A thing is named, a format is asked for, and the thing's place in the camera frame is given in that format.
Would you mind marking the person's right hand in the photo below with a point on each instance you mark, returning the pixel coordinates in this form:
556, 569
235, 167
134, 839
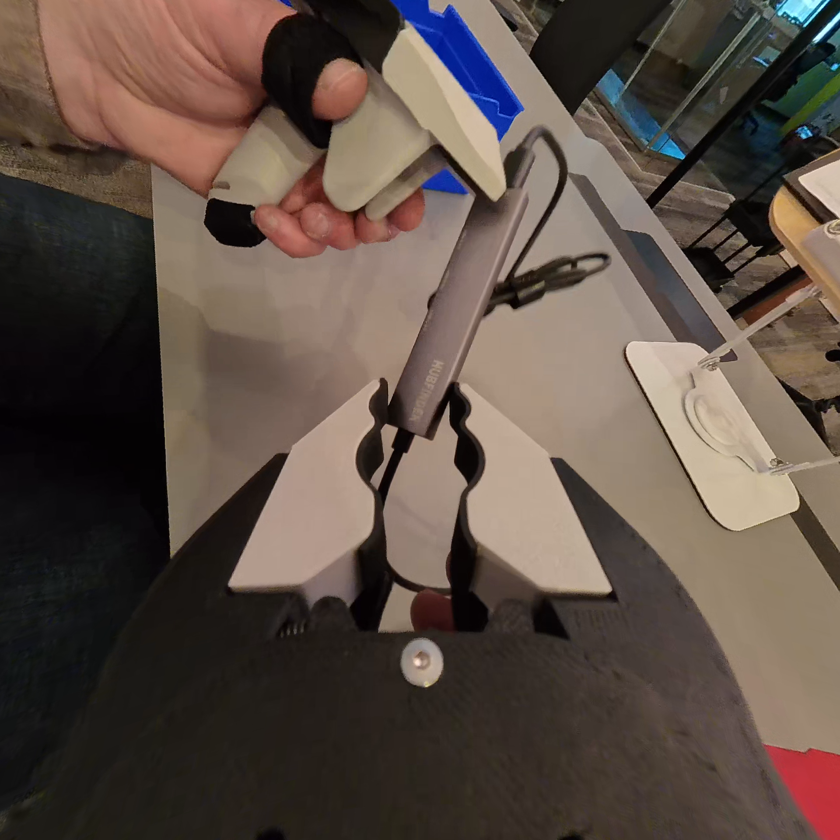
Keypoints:
430, 610

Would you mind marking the grey usb hub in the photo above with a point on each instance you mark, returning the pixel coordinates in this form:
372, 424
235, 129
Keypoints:
459, 308

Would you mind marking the black chair back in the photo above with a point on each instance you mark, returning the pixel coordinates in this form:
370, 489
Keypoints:
590, 46

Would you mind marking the black slanted pole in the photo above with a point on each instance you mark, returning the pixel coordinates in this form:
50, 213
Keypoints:
741, 108

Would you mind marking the person's dark trousers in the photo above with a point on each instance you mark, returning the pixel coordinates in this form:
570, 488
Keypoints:
65, 394

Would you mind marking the person's left hand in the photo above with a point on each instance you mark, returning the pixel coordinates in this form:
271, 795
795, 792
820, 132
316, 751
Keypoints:
151, 85

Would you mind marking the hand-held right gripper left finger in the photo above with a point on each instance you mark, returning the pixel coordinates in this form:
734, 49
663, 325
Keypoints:
308, 525

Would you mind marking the light wooden board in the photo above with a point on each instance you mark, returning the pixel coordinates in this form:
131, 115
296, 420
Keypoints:
784, 229

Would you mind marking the black floor rack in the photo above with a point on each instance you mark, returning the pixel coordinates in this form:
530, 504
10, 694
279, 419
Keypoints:
728, 243

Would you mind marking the red plastic bin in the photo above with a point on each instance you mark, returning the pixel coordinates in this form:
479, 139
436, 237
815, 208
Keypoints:
814, 800

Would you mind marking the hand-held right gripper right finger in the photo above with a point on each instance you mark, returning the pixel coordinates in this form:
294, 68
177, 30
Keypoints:
531, 525

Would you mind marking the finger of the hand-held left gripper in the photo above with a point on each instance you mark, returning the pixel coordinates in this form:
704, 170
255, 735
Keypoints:
446, 105

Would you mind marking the person's left forearm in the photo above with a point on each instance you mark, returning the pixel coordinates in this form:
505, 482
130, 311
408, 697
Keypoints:
19, 65

